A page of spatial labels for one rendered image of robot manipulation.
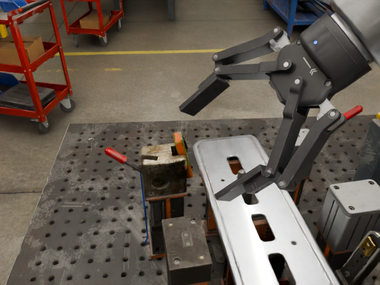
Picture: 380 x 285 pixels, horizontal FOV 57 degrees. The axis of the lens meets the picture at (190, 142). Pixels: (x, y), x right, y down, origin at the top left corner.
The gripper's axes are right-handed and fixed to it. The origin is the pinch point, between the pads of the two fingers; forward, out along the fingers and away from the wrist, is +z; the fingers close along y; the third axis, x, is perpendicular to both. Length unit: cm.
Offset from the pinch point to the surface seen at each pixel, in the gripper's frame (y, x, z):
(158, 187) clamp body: 14.7, -26.2, 32.1
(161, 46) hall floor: 284, -232, 134
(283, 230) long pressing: -6.8, -34.8, 10.8
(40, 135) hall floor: 152, -91, 183
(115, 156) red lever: 22.6, -15.8, 33.0
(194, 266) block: -8.5, -16.2, 21.4
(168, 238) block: -1.7, -15.8, 25.1
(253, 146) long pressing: 19, -48, 13
